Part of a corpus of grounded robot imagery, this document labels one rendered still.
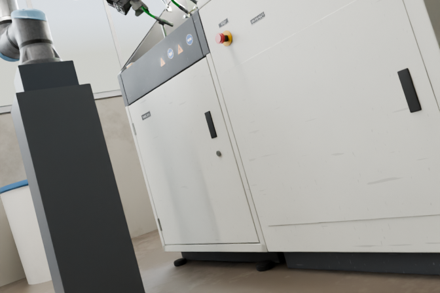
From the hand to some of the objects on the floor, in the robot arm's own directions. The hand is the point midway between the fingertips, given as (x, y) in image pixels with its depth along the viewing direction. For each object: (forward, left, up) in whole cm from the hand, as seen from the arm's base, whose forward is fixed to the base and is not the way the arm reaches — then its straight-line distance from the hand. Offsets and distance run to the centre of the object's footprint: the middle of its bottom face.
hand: (147, 8), depth 186 cm
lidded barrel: (-47, +123, -121) cm, 179 cm away
